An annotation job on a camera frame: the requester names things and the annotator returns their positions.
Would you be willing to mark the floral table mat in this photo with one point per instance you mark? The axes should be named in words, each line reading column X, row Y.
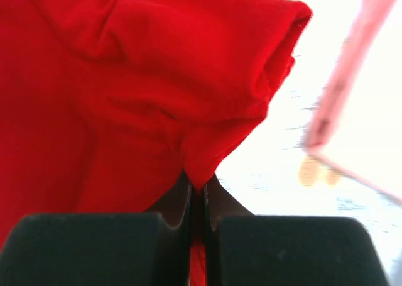
column 268, row 172

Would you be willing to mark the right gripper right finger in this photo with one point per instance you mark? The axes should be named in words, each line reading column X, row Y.
column 245, row 249

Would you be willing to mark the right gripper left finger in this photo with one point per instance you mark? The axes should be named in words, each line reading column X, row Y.
column 149, row 248

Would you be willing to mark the folded pink t shirt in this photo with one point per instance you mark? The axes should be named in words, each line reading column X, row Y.
column 357, row 126

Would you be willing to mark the red t shirt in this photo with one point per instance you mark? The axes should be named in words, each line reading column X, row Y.
column 105, row 103

